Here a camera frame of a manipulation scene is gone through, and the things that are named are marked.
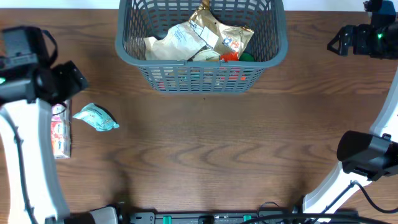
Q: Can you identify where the black right cable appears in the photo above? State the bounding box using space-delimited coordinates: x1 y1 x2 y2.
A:
239 180 398 224

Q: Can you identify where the green lidded seasoning jar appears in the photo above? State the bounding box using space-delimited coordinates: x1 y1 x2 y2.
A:
239 53 255 62

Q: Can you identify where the beige paper pouch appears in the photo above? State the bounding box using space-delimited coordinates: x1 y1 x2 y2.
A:
144 22 206 60

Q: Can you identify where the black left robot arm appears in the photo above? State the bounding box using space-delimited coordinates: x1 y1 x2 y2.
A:
1 26 123 223

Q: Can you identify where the mint green wipes packet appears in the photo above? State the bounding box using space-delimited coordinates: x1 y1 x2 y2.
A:
72 103 119 132

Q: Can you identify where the Kleenex tissue multipack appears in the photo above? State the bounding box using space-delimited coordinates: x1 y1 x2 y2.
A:
51 100 72 159

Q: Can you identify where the gold foil snack bag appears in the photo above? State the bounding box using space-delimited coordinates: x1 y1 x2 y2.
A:
188 1 254 62

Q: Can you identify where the grey plastic lattice basket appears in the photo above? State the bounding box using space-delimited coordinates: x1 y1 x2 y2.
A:
116 0 288 94

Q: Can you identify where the red San Remo spaghetti pack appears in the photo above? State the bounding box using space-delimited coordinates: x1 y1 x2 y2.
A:
152 52 249 91

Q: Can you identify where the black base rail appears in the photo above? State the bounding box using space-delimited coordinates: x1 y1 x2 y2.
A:
123 206 289 224

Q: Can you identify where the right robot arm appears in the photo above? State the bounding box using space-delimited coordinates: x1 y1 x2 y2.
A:
301 22 397 222

